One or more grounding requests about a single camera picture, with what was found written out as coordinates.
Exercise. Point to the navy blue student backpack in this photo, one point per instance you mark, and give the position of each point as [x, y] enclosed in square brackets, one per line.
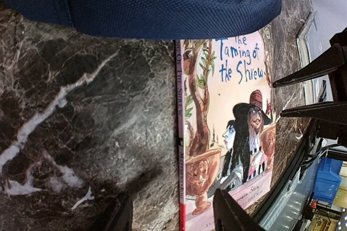
[153, 19]

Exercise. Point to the blue plastic bin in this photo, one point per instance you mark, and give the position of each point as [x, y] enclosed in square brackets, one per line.
[328, 180]

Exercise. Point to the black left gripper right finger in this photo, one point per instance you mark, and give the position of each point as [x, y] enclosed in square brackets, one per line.
[229, 215]

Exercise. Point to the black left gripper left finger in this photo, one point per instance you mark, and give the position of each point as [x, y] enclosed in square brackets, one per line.
[119, 214]

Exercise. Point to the grey slotted cable duct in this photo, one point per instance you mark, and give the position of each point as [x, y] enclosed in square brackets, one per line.
[286, 209]

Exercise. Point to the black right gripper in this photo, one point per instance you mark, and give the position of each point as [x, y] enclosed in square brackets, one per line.
[330, 115]

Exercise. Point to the pink Shrew paperback book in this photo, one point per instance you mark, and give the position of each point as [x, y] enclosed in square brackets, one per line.
[226, 124]

